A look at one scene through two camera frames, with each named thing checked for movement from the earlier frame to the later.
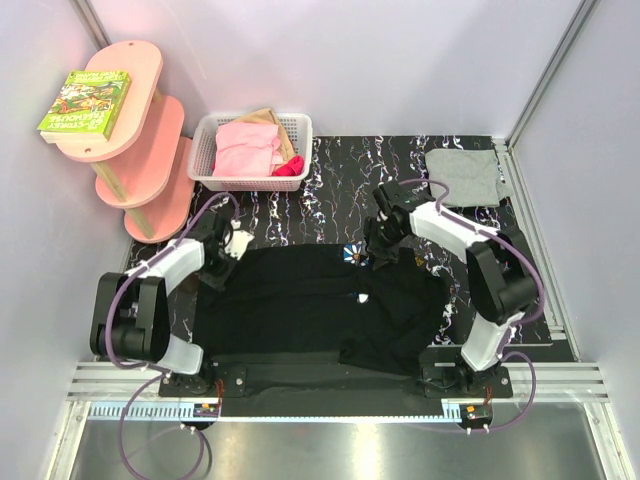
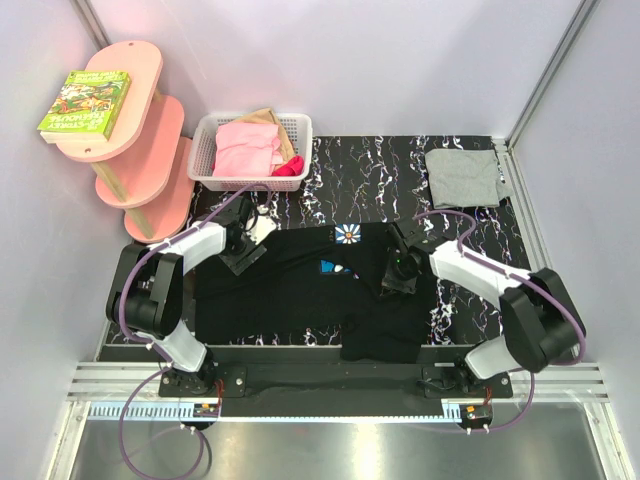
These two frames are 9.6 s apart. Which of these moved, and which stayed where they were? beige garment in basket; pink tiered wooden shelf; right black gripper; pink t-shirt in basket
Moved: right black gripper
Stayed: beige garment in basket; pink tiered wooden shelf; pink t-shirt in basket
